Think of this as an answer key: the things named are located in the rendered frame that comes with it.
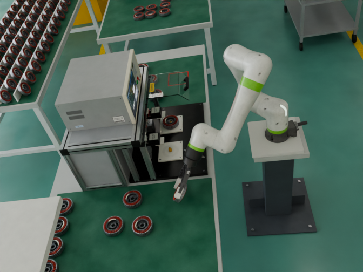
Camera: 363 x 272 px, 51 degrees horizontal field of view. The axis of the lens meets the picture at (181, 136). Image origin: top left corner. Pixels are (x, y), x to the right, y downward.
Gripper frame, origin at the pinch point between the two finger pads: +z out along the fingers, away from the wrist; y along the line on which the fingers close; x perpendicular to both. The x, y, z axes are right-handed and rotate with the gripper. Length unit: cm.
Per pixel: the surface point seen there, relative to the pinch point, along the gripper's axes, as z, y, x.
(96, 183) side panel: 22, 21, 43
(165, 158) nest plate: -5.2, 29.0, 9.0
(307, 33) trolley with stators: -125, 225, -107
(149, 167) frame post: -2.7, 12.5, 17.6
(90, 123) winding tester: -15, 14, 57
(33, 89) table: 11, 130, 120
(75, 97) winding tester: -26, 10, 68
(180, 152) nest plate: -11.3, 31.1, 1.7
